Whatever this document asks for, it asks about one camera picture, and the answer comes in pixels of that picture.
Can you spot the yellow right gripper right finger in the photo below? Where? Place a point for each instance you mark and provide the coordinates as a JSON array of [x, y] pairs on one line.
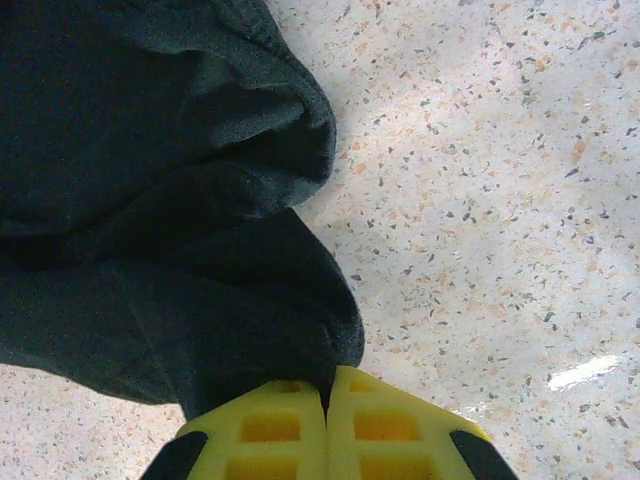
[[385, 430]]

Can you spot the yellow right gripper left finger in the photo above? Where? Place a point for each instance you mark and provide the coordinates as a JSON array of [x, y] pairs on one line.
[[270, 430]]

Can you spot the black t-shirt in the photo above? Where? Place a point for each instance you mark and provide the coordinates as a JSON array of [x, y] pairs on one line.
[[150, 200]]

